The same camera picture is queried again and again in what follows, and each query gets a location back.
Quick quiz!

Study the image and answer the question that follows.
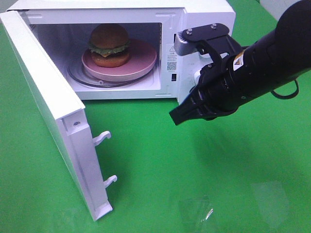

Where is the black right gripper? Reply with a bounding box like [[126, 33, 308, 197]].
[[169, 54, 253, 125]]

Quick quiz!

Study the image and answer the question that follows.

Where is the pink plate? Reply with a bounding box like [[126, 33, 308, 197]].
[[82, 39, 157, 82]]

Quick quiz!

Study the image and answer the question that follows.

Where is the burger with lettuce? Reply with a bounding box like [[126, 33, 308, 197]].
[[89, 24, 130, 68]]

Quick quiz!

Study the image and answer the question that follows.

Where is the white microwave door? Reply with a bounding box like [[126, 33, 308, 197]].
[[0, 11, 117, 221]]

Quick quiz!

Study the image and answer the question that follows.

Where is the white microwave oven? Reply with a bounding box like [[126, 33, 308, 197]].
[[6, 0, 236, 102]]

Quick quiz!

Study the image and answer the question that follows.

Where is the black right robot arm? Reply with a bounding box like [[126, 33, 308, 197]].
[[170, 0, 311, 125]]

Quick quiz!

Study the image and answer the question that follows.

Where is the glass microwave turntable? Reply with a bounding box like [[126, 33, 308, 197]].
[[68, 57, 160, 90]]

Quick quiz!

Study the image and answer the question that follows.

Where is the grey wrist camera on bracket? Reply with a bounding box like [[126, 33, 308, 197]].
[[174, 23, 242, 64]]

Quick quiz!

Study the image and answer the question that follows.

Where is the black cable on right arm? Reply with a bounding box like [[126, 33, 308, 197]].
[[271, 79, 299, 100]]

